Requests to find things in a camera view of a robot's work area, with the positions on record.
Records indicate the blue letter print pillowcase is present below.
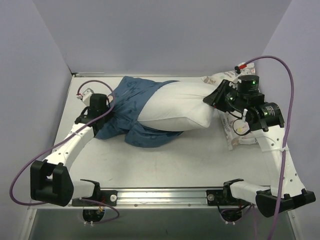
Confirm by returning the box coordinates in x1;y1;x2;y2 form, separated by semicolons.
95;76;182;148

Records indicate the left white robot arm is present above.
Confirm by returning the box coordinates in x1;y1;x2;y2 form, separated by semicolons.
30;93;112;207

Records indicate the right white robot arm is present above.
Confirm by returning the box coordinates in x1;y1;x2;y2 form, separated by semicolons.
203;75;316;218

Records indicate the white floral deer pillow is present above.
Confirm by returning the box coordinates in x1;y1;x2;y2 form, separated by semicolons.
200;70;258;150

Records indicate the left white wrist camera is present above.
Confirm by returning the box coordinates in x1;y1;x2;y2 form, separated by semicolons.
76;88;94;106

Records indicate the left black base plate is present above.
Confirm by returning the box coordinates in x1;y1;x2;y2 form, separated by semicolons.
71;189;118;207

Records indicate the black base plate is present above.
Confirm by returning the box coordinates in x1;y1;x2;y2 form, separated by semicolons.
206;189;241;207
71;189;118;207

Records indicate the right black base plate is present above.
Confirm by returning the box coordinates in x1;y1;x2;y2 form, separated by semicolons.
206;189;241;207

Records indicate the aluminium front rail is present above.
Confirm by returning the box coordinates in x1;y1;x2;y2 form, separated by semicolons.
27;187;297;211

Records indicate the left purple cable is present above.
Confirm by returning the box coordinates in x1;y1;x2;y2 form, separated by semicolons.
9;79;121;223

